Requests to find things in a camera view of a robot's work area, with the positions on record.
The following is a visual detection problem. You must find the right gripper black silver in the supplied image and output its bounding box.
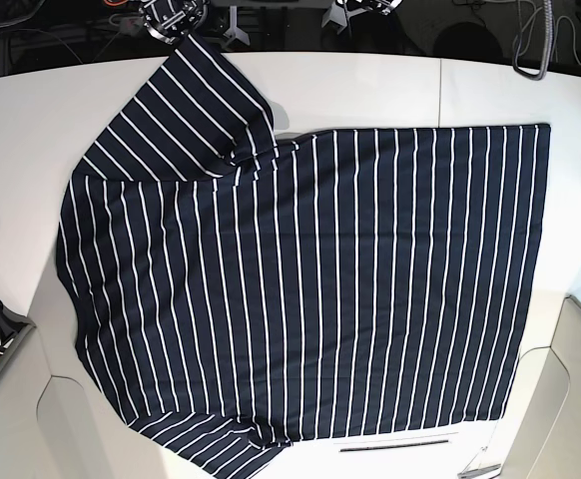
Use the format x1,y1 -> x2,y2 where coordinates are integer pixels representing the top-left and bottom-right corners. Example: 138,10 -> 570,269
139,0 -> 209,43

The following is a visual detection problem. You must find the grey metal stand bracket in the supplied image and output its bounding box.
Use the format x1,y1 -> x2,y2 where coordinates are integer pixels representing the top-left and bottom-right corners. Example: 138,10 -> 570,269
224,6 -> 251,46

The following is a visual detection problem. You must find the metal clip at table edge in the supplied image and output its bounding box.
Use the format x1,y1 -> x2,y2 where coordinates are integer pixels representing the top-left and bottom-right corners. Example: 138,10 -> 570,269
456,440 -> 503,479

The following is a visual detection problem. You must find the navy white striped T-shirt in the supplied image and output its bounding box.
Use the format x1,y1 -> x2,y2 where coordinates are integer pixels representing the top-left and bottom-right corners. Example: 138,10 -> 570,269
56,34 -> 551,478

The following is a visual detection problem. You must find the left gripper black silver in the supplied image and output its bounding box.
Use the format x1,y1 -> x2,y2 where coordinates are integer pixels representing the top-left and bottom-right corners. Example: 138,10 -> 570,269
343,0 -> 401,16

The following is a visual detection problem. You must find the grey looped cable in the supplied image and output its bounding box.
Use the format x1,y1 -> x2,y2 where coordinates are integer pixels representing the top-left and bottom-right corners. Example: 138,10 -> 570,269
512,0 -> 581,81

